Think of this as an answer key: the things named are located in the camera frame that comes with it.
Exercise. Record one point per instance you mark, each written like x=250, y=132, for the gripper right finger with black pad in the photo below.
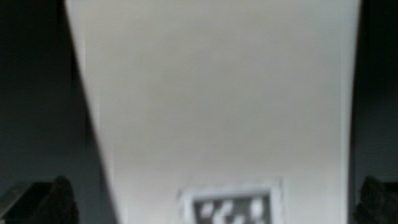
x=378, y=207

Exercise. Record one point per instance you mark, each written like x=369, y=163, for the white cabinet drawer box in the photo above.
x=218, y=79

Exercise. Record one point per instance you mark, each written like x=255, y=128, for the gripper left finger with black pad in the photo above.
x=40, y=203

